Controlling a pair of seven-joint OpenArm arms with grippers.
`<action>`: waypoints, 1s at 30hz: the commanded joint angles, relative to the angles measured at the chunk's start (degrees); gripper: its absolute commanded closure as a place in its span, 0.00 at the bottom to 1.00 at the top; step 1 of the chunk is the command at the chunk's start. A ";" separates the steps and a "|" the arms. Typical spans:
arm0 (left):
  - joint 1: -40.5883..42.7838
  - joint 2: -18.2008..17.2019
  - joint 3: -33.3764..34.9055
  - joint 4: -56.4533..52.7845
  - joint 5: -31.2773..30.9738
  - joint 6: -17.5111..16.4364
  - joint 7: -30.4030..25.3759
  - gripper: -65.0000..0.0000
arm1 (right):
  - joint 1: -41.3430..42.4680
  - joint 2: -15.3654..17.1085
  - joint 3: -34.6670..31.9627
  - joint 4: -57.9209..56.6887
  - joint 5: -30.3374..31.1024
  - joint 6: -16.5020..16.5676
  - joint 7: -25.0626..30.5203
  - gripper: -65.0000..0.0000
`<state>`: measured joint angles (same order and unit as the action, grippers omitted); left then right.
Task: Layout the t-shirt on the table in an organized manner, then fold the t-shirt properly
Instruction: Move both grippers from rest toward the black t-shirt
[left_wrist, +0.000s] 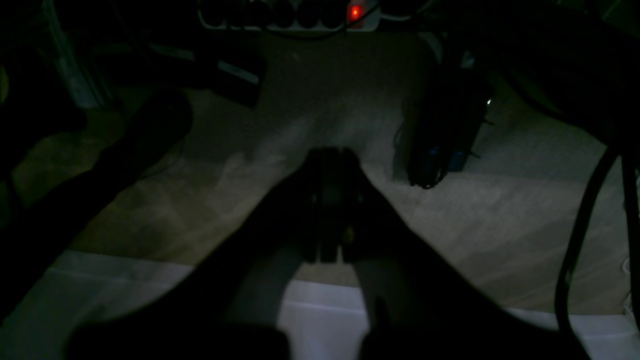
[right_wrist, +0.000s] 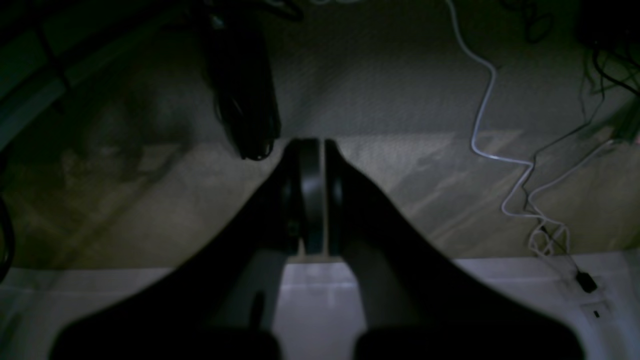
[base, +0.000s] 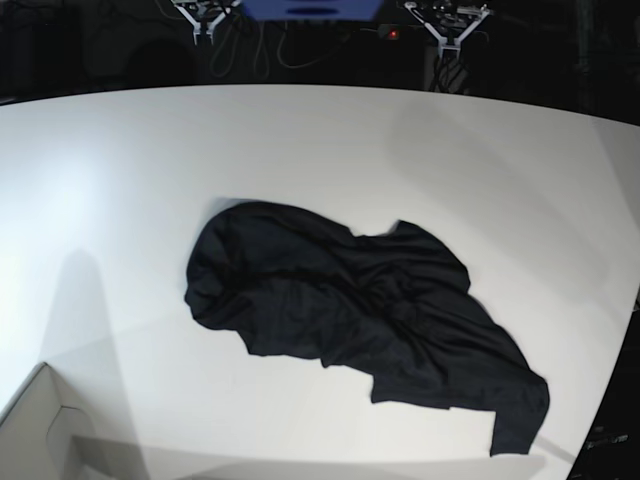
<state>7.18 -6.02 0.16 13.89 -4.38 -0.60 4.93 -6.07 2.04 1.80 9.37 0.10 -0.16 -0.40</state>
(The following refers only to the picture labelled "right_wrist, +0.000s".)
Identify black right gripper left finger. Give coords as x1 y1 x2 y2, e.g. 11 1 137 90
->
49 139 323 360

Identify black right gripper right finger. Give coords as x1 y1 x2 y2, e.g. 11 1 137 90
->
325 140 586 360

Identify black power adapter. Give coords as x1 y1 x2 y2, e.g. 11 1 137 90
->
574 269 599 294

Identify white cable on floor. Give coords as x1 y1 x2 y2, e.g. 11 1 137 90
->
446 0 616 261

